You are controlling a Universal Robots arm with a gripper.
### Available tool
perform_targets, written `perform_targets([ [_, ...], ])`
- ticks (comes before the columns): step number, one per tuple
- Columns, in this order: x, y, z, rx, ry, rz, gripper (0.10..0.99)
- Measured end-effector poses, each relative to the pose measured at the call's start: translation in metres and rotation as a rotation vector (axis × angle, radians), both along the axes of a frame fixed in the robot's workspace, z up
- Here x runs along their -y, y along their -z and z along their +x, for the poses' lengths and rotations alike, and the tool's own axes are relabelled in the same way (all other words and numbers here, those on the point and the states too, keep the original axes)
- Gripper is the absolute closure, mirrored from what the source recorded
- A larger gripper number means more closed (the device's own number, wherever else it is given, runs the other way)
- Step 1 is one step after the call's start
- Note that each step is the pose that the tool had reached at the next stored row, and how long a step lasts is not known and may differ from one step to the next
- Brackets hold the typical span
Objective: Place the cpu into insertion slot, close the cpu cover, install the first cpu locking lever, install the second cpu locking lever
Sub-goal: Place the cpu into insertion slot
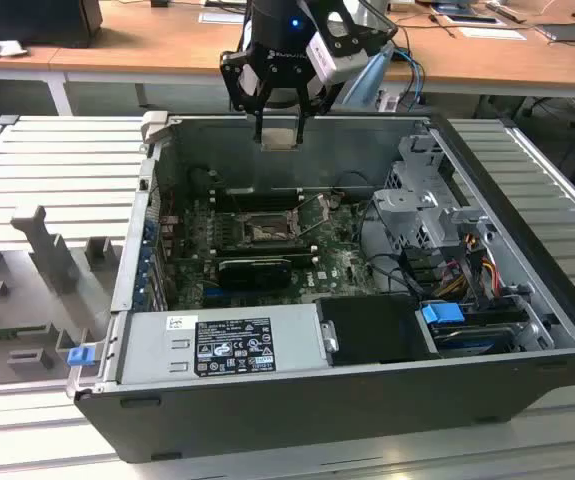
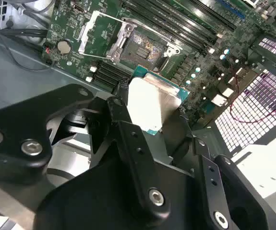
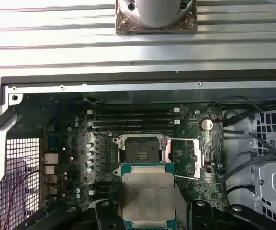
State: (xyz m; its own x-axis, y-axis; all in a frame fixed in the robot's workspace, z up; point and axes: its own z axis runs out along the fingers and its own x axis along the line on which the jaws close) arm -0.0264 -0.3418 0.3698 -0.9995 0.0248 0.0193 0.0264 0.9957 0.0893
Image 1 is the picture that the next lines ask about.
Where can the hard disk in blue carrier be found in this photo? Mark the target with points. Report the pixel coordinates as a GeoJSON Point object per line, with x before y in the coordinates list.
{"type": "Point", "coordinates": [442, 315]}

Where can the round coin battery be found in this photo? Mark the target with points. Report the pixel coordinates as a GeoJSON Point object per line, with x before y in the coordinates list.
{"type": "Point", "coordinates": [334, 201]}

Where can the black box on desk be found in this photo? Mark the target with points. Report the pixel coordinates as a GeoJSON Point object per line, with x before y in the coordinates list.
{"type": "Point", "coordinates": [37, 22]}

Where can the black graphics card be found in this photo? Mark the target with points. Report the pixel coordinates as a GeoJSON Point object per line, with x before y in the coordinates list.
{"type": "Point", "coordinates": [254, 275]}

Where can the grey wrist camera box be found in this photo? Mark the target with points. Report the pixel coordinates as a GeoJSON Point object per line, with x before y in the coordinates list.
{"type": "Point", "coordinates": [247, 80]}

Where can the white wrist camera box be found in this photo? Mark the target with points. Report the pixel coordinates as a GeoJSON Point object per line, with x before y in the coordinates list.
{"type": "Point", "coordinates": [339, 62]}

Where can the short wooden desk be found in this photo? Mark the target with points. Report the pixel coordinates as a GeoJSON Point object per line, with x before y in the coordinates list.
{"type": "Point", "coordinates": [7, 62]}

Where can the blue case latch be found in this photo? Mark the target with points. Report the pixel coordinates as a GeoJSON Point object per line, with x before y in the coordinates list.
{"type": "Point", "coordinates": [79, 356]}

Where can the long wooden desk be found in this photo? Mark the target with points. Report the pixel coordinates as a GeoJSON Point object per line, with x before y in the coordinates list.
{"type": "Point", "coordinates": [467, 60]}

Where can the green RAM stick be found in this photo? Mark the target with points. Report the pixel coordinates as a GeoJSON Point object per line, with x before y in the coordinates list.
{"type": "Point", "coordinates": [7, 331]}

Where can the blue expansion slot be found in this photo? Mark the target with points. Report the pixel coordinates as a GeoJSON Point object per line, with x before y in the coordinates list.
{"type": "Point", "coordinates": [213, 299]}

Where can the white power strip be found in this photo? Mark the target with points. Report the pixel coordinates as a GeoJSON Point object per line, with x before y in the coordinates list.
{"type": "Point", "coordinates": [388, 101]}

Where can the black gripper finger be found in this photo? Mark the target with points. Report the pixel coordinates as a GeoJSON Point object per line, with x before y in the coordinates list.
{"type": "Point", "coordinates": [259, 125]}
{"type": "Point", "coordinates": [301, 130]}

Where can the silver power supply unit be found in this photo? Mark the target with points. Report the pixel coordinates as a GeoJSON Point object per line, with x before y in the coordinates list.
{"type": "Point", "coordinates": [152, 350]}

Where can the green motherboard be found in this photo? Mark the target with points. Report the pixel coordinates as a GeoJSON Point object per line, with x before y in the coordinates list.
{"type": "Point", "coordinates": [337, 260]}

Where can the silver metal drive cage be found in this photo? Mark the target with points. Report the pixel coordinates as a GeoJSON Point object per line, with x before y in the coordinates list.
{"type": "Point", "coordinates": [407, 200]}

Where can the grey parts rack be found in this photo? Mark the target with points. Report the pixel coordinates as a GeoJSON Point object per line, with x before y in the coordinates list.
{"type": "Point", "coordinates": [47, 250]}

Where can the silver square CPU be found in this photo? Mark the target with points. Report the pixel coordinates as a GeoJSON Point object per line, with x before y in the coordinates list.
{"type": "Point", "coordinates": [279, 139]}

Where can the CPU socket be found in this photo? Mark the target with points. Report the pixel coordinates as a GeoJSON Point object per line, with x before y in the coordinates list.
{"type": "Point", "coordinates": [267, 231]}

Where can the long white paper sheet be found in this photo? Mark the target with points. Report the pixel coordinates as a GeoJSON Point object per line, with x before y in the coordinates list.
{"type": "Point", "coordinates": [492, 33]}

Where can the black open PC case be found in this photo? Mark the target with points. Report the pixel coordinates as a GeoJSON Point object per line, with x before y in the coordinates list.
{"type": "Point", "coordinates": [267, 415]}

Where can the black label sticker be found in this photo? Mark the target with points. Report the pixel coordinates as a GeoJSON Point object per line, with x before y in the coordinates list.
{"type": "Point", "coordinates": [234, 347]}

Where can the grey flat laptop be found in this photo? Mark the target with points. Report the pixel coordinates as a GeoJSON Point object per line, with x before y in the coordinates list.
{"type": "Point", "coordinates": [567, 32]}

